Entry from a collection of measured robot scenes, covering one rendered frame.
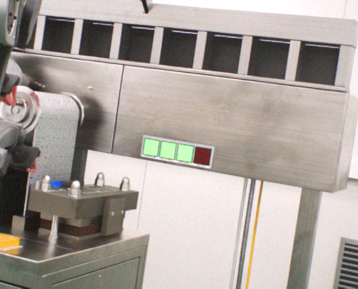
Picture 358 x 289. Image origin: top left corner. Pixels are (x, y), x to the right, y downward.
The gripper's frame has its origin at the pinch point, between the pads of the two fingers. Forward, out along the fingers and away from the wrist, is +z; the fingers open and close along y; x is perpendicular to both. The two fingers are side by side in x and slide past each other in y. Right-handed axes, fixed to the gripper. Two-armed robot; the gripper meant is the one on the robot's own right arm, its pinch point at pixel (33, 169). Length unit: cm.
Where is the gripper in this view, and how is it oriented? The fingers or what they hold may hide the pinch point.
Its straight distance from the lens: 220.7
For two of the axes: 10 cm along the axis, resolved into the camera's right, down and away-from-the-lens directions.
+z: 2.6, 4.9, 8.3
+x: 3.1, -8.6, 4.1
